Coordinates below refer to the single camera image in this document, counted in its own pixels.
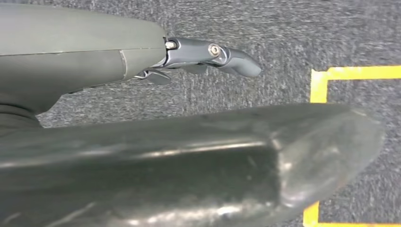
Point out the yellow floor tape square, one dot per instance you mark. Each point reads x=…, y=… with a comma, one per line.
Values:
x=360, y=72

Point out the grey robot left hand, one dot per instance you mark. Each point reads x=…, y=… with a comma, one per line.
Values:
x=78, y=34

